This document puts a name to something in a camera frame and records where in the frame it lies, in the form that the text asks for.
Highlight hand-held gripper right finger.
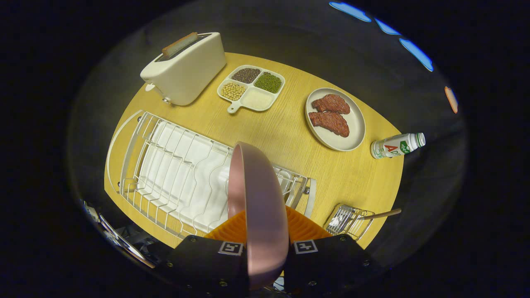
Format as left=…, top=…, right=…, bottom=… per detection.
left=284, top=206, right=383, bottom=298

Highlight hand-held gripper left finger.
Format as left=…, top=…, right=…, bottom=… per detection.
left=159, top=210, right=251, bottom=298

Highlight metal wire basket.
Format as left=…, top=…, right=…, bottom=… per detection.
left=323, top=203, right=375, bottom=241

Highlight spoon with wooden handle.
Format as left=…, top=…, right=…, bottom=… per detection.
left=356, top=208, right=402, bottom=221

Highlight pink plate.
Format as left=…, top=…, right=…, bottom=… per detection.
left=227, top=141, right=290, bottom=290

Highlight white wire dish rack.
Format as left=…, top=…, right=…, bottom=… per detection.
left=106, top=109, right=317, bottom=240

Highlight beige plate with meat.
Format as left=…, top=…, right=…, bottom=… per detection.
left=305, top=87, right=366, bottom=151

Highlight white drink bottle green cap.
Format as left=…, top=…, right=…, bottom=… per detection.
left=370, top=132, right=426, bottom=159

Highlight raw meat slice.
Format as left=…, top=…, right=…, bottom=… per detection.
left=311, top=94, right=351, bottom=115
left=308, top=111, right=350, bottom=137

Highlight white divided snack tray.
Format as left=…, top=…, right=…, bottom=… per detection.
left=217, top=65, right=286, bottom=114

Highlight pile of yellow soybeans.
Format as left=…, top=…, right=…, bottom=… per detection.
left=220, top=82, right=246, bottom=101

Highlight white toaster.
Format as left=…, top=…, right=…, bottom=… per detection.
left=140, top=32, right=227, bottom=106

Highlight pile of green beans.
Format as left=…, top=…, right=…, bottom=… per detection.
left=254, top=72, right=283, bottom=94

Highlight pile of dark seeds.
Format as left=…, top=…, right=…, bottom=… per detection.
left=231, top=67, right=261, bottom=84

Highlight bread slice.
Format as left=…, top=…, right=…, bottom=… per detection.
left=161, top=32, right=198, bottom=58

